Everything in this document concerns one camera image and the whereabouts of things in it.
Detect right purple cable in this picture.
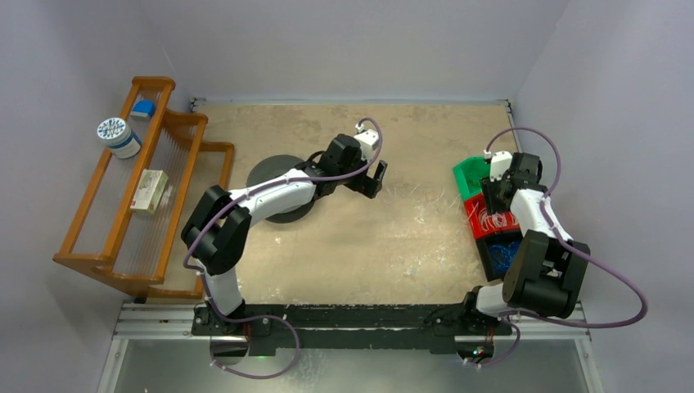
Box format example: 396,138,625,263
462,127,649,370

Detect blue white small box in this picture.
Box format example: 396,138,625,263
129,100,156,121

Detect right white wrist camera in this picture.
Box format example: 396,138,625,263
484,151,513,182

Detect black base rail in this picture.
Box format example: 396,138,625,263
192,303,511,357

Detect white red carton box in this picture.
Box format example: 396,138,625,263
129,169,168,215

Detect green plastic bin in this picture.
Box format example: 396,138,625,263
453,156,490,201

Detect black cable spool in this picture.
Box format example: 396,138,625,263
246,155,314,224

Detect red plastic bin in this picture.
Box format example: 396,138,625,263
463,193,520,240

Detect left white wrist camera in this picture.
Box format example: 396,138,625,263
354,129,380,161

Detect black plastic bin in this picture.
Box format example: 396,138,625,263
475,230,523,282

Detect white cable coils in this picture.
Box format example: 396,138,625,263
466,203,516,234

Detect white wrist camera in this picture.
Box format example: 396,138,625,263
354,129,380,161
484,151,513,182

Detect aluminium frame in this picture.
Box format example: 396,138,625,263
97,302,605,392

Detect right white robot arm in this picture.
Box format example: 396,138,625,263
459,151,590,333

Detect blue white round tin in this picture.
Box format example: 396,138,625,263
96,117,142,160

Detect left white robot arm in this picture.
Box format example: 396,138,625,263
181,129,387,335

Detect wooden rack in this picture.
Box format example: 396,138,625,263
53,76,235,300

